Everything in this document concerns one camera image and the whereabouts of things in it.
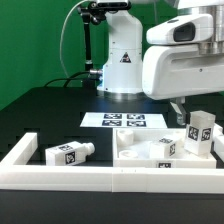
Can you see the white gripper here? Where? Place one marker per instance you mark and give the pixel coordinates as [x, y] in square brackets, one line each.
[179, 71]

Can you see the white square tabletop part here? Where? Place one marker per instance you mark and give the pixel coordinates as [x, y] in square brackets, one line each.
[130, 148]

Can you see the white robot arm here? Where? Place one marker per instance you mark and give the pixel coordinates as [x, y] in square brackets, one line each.
[199, 22]

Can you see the white u-shaped fence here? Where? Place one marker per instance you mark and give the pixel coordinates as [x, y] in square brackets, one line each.
[17, 173]

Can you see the white marker sheet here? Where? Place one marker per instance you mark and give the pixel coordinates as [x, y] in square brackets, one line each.
[123, 120]

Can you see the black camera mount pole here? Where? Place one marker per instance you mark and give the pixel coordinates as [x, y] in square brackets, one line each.
[90, 14]

